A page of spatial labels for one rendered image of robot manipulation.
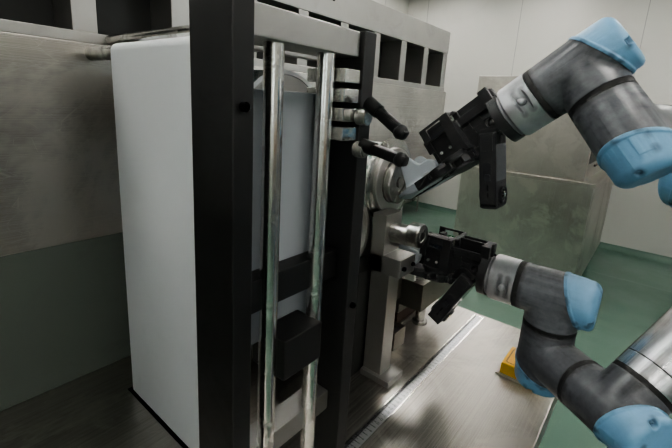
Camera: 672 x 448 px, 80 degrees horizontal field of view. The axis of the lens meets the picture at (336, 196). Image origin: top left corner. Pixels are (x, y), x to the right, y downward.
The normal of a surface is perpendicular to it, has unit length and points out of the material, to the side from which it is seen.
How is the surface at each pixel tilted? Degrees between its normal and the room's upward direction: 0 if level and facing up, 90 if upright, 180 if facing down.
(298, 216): 90
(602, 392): 46
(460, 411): 0
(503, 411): 0
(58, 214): 90
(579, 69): 78
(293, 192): 90
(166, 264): 90
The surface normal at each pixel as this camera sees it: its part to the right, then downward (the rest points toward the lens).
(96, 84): 0.77, 0.19
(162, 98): -0.63, 0.14
